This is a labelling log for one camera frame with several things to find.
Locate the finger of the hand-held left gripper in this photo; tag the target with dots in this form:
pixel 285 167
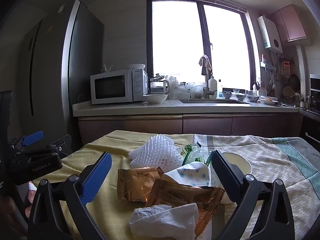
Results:
pixel 32 137
pixel 63 142

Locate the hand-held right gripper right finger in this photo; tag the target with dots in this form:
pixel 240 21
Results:
pixel 225 180

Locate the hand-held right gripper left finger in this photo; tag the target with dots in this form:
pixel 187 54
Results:
pixel 97 177

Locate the white paper cup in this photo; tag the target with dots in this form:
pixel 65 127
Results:
pixel 237 162

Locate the crushed dotted paper cup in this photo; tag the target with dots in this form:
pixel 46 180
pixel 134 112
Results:
pixel 190 175

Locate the clear plastic wrapper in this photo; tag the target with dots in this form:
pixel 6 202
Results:
pixel 198 156

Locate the small gold snack wrapper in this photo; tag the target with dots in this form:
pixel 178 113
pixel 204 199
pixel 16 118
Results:
pixel 136 185

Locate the large gold snack wrapper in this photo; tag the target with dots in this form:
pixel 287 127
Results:
pixel 182 195

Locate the green candy wrapper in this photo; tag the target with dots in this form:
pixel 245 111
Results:
pixel 186 150

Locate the white foam fruit net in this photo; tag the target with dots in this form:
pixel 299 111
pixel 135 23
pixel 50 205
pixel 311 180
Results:
pixel 155 152

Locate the white tissue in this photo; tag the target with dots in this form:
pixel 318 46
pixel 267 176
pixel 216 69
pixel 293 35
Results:
pixel 162 221

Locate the yellow patterned tablecloth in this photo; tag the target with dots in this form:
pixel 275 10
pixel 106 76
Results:
pixel 270 160

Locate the brown base cabinets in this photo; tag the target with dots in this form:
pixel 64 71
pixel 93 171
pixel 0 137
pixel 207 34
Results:
pixel 207 125

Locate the silver refrigerator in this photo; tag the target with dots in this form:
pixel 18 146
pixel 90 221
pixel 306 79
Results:
pixel 50 80

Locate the white kitchen countertop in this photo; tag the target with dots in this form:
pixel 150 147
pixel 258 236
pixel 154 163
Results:
pixel 125 108

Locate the white microwave oven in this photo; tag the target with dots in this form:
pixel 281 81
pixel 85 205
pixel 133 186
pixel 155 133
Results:
pixel 110 87

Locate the blue patterned bowl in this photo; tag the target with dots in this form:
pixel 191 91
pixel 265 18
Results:
pixel 238 96
pixel 252 98
pixel 227 95

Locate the small white figurine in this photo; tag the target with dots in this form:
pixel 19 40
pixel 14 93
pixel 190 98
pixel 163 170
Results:
pixel 107 68

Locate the plate of food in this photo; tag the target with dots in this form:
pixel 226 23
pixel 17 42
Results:
pixel 269 101

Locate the small clear bottle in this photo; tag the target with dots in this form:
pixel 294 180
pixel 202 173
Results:
pixel 220 88

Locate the white soap bottle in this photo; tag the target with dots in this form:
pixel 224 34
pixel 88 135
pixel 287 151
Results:
pixel 212 87

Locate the metal kitchen faucet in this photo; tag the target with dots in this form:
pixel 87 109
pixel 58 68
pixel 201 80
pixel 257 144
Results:
pixel 206 87

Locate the utensil holder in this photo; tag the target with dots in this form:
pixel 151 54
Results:
pixel 262 91

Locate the large white bowl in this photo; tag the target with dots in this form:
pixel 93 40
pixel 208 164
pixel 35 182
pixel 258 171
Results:
pixel 155 98

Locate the pile of clear plastic bags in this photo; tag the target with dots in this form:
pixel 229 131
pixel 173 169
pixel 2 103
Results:
pixel 177 87

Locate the shallow white bowl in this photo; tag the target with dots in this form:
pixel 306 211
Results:
pixel 136 66

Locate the glass kettle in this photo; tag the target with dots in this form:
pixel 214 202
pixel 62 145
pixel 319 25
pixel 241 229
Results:
pixel 158 86

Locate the black built-in oven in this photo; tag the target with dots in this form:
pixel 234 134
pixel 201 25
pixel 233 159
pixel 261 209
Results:
pixel 312 110

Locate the brown dish cloth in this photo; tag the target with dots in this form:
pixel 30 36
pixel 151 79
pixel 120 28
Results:
pixel 205 63

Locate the kitchen window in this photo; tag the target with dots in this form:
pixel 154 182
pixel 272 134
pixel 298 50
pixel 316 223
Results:
pixel 175 42

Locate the white water heater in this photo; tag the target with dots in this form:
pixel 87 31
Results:
pixel 270 33

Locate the wall rack with utensils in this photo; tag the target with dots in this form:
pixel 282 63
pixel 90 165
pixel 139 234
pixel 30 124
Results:
pixel 285 70

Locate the brown wall cabinet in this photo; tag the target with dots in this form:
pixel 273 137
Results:
pixel 290 25

